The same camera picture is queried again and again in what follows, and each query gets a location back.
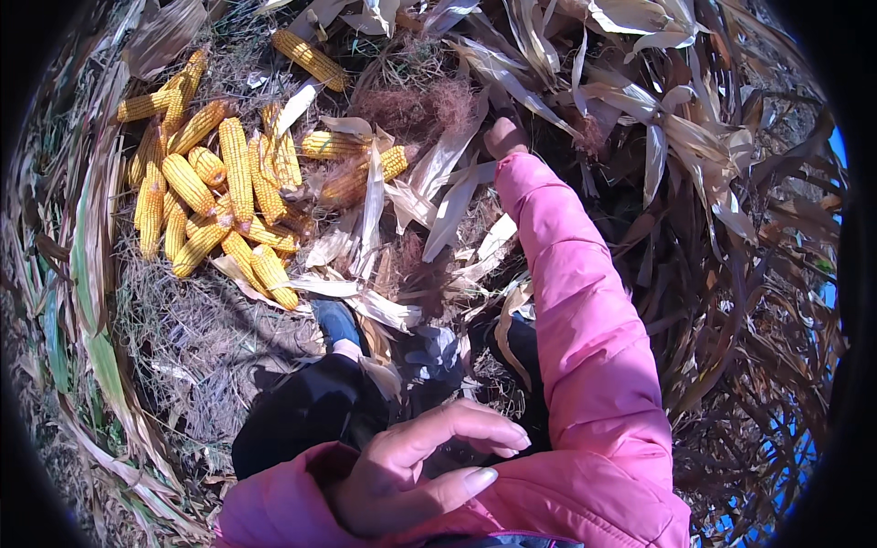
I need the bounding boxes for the person's right hand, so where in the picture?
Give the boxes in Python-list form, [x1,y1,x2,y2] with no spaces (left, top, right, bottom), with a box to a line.
[483,116,530,163]

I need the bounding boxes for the person's left hand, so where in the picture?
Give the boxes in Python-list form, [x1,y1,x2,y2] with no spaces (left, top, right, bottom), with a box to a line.
[329,399,533,539]

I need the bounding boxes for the heap of dry corn husks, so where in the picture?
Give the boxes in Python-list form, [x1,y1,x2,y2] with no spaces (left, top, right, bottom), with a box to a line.
[209,75,535,337]

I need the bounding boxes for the reddish corn silk clump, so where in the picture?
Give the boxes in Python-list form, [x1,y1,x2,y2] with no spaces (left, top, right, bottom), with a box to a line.
[352,77,479,143]

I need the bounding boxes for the person's legs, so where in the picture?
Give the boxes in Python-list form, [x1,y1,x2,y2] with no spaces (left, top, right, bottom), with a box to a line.
[231,299,553,482]

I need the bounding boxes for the shaded corn ear in husk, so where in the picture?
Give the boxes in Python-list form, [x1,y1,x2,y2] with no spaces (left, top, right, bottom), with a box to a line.
[318,144,413,211]

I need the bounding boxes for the corn ear with pale husk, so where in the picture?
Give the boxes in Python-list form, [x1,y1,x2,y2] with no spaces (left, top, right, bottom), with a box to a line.
[300,130,375,162]

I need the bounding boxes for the person's body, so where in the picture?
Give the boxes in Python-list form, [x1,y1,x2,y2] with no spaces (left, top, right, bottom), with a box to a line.
[356,370,693,548]

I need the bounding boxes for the single bare corn ear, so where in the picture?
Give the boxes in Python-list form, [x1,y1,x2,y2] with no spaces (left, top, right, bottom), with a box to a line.
[270,29,351,94]

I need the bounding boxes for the heap of dry corn stalks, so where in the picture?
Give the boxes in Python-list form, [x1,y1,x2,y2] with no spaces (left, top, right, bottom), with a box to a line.
[288,0,849,545]

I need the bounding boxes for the pile of yellow corn cobs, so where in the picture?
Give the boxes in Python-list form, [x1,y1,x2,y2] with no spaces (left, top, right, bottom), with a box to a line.
[115,47,317,313]

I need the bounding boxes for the dry green corn leaves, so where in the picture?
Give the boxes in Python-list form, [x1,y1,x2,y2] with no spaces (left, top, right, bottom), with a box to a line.
[21,41,213,542]

